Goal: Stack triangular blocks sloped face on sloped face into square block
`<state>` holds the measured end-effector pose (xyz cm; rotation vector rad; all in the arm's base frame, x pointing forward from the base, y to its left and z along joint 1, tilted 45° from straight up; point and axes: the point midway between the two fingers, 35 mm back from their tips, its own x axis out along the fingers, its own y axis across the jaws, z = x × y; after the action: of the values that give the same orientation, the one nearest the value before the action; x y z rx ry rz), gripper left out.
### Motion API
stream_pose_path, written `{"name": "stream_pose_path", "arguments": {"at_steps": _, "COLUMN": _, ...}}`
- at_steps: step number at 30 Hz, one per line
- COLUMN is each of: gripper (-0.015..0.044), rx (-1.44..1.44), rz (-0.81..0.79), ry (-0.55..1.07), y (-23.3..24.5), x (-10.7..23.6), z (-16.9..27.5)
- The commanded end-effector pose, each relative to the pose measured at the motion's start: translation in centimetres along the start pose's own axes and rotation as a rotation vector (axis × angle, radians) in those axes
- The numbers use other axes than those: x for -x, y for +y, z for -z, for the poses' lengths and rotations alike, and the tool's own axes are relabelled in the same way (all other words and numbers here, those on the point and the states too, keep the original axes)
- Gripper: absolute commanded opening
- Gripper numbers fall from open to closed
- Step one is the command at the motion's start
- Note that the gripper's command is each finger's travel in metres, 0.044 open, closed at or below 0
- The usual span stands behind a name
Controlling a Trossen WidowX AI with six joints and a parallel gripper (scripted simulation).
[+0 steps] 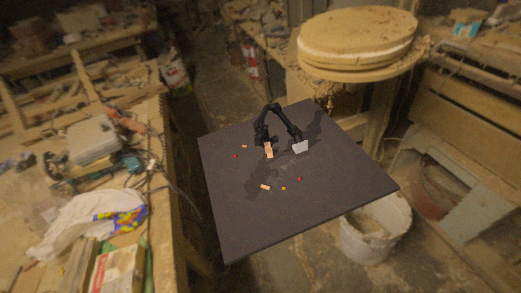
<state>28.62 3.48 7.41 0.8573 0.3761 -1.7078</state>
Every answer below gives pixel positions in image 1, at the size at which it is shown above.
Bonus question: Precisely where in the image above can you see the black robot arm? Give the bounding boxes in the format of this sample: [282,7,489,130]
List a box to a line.
[253,103,304,144]

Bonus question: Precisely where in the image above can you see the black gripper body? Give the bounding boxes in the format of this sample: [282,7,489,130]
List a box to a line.
[254,135,278,146]

